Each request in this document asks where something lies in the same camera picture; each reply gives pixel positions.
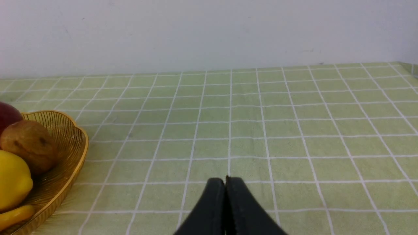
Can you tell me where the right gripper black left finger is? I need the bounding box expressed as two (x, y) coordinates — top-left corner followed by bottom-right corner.
(174, 178), (225, 235)

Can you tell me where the green checkered tablecloth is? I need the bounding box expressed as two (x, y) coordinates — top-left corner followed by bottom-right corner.
(0, 62), (418, 235)

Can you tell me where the dark red fruit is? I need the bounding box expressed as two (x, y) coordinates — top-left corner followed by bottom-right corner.
(0, 102), (23, 135)

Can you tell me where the yellow lemon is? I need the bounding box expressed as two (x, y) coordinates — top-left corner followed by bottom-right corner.
(0, 150), (33, 212)

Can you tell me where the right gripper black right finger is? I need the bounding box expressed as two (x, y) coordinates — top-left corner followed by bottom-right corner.
(226, 176), (287, 235)

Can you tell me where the yellow banana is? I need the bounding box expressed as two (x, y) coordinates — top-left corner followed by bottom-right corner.
(0, 204), (35, 231)

